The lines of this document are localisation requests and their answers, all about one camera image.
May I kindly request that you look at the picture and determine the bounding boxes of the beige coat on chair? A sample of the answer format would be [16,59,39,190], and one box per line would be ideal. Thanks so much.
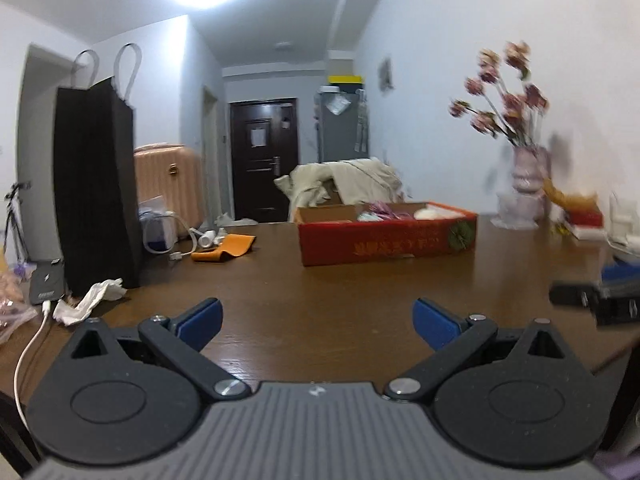
[273,157,404,221]

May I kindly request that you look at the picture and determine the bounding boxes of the orange paper cupcake liners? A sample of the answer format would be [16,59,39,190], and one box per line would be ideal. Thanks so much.
[542,178,598,211]

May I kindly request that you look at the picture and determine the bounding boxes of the pink hard suitcase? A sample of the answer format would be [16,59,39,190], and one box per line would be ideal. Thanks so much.
[134,143,205,228]

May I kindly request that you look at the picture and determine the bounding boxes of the clear plastic cotton bag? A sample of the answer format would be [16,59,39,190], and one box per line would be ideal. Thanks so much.
[357,211,383,222]

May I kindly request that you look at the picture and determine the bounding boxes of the black paper shopping bag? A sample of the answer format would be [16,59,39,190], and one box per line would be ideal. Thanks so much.
[52,42,142,297]

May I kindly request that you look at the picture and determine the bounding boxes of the grey refrigerator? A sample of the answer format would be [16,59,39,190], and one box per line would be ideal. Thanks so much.
[314,86,369,162]

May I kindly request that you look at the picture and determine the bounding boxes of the yellow white plush toy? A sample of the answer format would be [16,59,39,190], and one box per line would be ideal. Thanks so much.
[413,205,464,221]

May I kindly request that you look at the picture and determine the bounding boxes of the pink textured vase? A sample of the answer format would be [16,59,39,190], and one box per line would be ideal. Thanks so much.
[491,145,551,231]

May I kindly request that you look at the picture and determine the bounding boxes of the dark front door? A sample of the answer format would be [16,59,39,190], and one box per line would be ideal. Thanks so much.
[230,98,299,223]

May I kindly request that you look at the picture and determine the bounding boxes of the white power adapter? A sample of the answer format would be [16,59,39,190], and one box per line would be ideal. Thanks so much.
[608,193,639,252]

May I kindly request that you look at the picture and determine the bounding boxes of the red cigarette box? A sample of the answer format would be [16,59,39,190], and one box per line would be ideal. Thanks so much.
[565,208,604,229]

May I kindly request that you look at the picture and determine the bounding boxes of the yellow box on fridge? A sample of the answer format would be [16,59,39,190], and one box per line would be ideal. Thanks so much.
[328,75,363,84]

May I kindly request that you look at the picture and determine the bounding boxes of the crumpled white tissue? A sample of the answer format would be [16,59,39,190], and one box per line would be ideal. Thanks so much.
[52,278,127,326]

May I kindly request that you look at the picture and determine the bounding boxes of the orange pouch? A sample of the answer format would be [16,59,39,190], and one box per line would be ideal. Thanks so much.
[191,234,256,262]

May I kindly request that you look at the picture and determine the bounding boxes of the pink satin bow cloth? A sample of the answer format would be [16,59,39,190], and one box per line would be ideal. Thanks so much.
[364,202,413,221]

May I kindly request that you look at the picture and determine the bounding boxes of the white flat box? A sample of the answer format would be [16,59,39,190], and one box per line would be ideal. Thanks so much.
[567,224,608,242]

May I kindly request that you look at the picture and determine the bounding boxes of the red cardboard fruit box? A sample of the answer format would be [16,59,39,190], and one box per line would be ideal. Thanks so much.
[293,202,478,266]

